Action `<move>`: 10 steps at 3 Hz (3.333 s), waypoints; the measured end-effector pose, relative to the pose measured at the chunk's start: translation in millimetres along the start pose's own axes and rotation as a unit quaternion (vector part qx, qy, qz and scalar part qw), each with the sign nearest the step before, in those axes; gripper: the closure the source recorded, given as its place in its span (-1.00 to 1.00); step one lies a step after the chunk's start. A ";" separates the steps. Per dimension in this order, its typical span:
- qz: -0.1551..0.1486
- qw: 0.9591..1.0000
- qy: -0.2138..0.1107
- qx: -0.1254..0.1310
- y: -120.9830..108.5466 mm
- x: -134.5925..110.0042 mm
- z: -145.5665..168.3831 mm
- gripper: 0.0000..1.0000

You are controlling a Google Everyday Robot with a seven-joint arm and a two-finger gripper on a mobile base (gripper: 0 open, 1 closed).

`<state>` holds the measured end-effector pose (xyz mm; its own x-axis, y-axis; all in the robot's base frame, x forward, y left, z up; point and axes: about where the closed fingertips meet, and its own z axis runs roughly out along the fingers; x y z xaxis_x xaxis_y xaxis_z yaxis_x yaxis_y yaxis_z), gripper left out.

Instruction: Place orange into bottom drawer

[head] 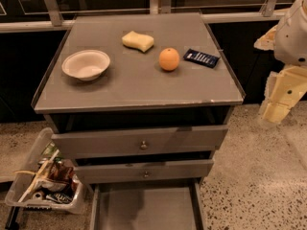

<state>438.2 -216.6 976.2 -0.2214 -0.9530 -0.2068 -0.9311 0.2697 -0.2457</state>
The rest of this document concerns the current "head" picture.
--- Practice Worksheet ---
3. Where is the grey top drawer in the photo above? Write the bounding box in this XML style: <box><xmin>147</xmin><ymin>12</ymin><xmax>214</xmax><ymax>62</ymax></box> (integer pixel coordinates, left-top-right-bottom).
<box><xmin>52</xmin><ymin>125</ymin><xmax>228</xmax><ymax>159</ymax></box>

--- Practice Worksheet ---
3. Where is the metal railing frame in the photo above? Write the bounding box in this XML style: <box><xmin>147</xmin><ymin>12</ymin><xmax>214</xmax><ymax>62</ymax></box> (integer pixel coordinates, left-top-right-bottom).
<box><xmin>0</xmin><ymin>0</ymin><xmax>295</xmax><ymax>33</ymax></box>

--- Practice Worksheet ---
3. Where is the brown chip bag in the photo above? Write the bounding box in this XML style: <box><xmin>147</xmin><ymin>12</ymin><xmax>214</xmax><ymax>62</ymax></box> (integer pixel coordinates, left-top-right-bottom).
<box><xmin>47</xmin><ymin>163</ymin><xmax>74</xmax><ymax>192</ymax></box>

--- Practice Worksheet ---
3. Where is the dark striped snack packet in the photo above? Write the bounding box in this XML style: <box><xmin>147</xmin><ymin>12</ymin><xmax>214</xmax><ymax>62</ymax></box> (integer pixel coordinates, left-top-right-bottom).
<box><xmin>46</xmin><ymin>193</ymin><xmax>72</xmax><ymax>204</ymax></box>

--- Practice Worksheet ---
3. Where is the grey middle drawer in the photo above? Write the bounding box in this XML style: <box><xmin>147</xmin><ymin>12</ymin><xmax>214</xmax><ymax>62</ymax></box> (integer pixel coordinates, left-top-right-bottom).
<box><xmin>75</xmin><ymin>159</ymin><xmax>213</xmax><ymax>184</ymax></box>

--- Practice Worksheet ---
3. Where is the blue snack packet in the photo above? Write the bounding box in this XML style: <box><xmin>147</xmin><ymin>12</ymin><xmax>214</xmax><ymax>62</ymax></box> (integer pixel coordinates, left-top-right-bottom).
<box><xmin>183</xmin><ymin>49</ymin><xmax>220</xmax><ymax>68</ymax></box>

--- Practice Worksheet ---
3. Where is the white paper bowl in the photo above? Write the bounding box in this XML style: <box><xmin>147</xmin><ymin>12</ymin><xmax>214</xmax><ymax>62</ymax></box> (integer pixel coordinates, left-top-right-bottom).
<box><xmin>61</xmin><ymin>50</ymin><xmax>110</xmax><ymax>81</ymax></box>

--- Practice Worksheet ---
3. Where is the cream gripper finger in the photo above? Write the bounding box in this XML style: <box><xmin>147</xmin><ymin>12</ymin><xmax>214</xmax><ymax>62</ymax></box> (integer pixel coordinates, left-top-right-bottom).
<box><xmin>259</xmin><ymin>99</ymin><xmax>292</xmax><ymax>124</ymax></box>
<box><xmin>254</xmin><ymin>26</ymin><xmax>276</xmax><ymax>51</ymax></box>

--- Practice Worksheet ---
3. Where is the clear plastic bin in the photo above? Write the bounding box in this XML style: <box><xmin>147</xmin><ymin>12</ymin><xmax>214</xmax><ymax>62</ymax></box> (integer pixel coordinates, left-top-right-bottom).
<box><xmin>5</xmin><ymin>127</ymin><xmax>84</xmax><ymax>215</ymax></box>

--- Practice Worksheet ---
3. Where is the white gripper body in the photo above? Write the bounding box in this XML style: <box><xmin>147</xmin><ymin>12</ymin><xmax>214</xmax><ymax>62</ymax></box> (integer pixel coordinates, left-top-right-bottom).
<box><xmin>265</xmin><ymin>64</ymin><xmax>307</xmax><ymax>108</ymax></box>

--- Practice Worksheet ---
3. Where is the yellow sponge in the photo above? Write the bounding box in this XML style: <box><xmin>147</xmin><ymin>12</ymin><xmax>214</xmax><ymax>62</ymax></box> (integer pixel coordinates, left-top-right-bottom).
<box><xmin>122</xmin><ymin>31</ymin><xmax>154</xmax><ymax>53</ymax></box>

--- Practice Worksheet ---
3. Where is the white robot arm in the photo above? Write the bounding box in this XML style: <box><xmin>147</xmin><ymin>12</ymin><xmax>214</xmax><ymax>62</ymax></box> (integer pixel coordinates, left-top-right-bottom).
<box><xmin>254</xmin><ymin>0</ymin><xmax>307</xmax><ymax>124</ymax></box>

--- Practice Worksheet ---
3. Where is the orange fruit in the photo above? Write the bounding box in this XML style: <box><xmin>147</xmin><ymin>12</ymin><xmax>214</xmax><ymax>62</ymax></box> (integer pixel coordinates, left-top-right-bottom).
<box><xmin>158</xmin><ymin>48</ymin><xmax>179</xmax><ymax>71</ymax></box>

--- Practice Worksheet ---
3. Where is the grey drawer cabinet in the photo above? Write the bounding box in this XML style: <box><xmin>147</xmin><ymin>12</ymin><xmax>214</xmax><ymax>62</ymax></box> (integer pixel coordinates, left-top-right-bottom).
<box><xmin>31</xmin><ymin>12</ymin><xmax>247</xmax><ymax>230</ymax></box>

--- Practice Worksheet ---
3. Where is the grey open bottom drawer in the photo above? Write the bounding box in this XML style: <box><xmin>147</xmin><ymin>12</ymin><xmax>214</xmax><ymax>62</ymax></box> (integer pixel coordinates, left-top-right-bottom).
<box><xmin>89</xmin><ymin>179</ymin><xmax>207</xmax><ymax>230</ymax></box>

